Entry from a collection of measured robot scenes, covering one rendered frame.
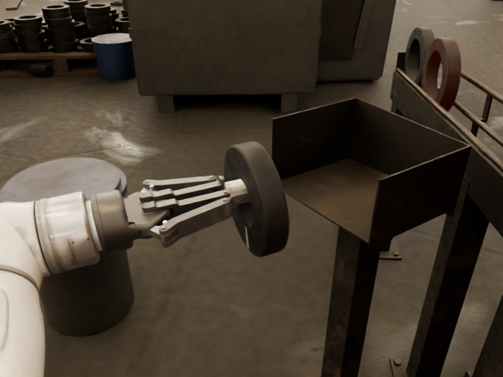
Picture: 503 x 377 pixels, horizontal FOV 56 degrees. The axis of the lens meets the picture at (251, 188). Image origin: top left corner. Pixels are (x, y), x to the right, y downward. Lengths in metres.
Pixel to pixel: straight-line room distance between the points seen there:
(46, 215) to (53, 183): 0.75
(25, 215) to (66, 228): 0.05
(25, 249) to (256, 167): 0.27
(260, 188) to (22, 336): 0.29
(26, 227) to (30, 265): 0.04
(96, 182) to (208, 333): 0.53
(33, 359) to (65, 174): 0.91
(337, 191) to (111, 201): 0.45
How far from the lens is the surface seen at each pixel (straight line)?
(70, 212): 0.57
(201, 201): 0.59
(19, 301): 0.51
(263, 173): 0.56
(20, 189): 1.32
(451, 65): 1.18
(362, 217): 0.80
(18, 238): 0.56
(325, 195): 0.86
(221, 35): 2.66
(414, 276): 1.66
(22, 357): 0.47
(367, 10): 3.22
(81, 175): 1.33
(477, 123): 1.11
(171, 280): 1.58
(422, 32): 1.39
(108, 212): 0.57
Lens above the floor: 1.05
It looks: 31 degrees down
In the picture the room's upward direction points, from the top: straight up
